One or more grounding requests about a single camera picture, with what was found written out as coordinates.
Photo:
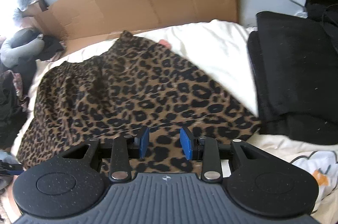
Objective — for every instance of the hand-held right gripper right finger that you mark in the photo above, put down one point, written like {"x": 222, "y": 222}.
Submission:
{"x": 186, "y": 143}

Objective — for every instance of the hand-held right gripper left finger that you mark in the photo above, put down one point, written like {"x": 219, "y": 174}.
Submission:
{"x": 144, "y": 140}

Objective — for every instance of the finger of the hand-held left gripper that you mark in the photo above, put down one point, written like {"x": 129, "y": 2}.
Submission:
{"x": 10, "y": 168}

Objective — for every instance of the leopard print skirt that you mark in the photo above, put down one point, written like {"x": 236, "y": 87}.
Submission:
{"x": 118, "y": 97}

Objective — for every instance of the folded black clothes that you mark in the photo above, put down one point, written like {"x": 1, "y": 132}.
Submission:
{"x": 295, "y": 68}

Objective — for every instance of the black floral lace garment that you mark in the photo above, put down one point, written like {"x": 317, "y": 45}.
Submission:
{"x": 10, "y": 97}

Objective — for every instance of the cream bear print blanket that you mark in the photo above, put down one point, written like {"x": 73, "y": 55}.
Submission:
{"x": 219, "y": 46}

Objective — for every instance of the grey neck pillow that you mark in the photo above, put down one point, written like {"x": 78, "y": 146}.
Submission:
{"x": 21, "y": 46}

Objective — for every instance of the black cloth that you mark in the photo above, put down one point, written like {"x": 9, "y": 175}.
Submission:
{"x": 51, "y": 48}

